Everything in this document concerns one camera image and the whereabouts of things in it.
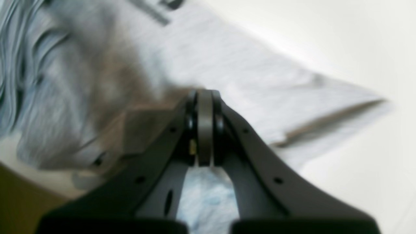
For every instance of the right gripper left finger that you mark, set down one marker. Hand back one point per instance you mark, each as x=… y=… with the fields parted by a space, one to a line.
x=144 y=197

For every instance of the grey T-shirt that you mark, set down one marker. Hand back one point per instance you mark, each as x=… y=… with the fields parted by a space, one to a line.
x=91 y=84

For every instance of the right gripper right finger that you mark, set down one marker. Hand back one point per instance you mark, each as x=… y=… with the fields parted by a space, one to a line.
x=271 y=197

